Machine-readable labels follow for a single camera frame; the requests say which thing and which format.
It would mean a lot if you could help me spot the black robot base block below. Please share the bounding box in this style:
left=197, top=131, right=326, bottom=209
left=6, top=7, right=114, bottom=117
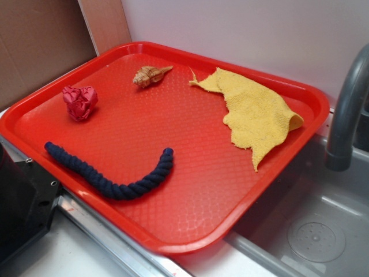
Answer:
left=1, top=146, right=61, bottom=265

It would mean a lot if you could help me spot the red plastic tray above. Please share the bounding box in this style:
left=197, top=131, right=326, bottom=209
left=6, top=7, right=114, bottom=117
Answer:
left=1, top=42, right=329, bottom=256

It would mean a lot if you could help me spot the brown spiral seashell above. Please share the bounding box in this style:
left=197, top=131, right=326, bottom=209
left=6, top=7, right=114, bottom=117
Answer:
left=133, top=66, right=173, bottom=88

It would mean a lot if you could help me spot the yellow terry cloth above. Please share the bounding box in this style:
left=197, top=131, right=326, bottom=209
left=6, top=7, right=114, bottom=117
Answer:
left=189, top=68, right=304, bottom=171

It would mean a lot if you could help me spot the crumpled red paper ball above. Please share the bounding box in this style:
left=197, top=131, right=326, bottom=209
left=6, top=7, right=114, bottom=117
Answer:
left=62, top=86, right=98, bottom=122

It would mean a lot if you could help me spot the grey faucet spout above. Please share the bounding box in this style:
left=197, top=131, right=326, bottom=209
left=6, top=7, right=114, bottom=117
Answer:
left=325, top=45, right=368, bottom=171

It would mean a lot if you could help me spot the grey plastic sink basin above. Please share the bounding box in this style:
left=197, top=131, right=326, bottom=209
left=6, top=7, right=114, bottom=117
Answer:
left=177, top=136, right=368, bottom=276

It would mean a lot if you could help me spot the brown cardboard panel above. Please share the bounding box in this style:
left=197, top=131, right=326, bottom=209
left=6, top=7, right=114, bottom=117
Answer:
left=1, top=1, right=131, bottom=110

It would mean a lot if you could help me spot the dark blue twisted rope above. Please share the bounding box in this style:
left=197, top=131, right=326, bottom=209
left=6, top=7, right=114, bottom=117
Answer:
left=44, top=141, right=175, bottom=201

